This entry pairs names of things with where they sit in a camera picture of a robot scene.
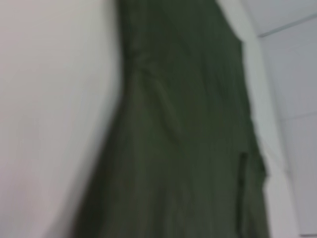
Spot dark green t-shirt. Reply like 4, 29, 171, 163
71, 0, 272, 238

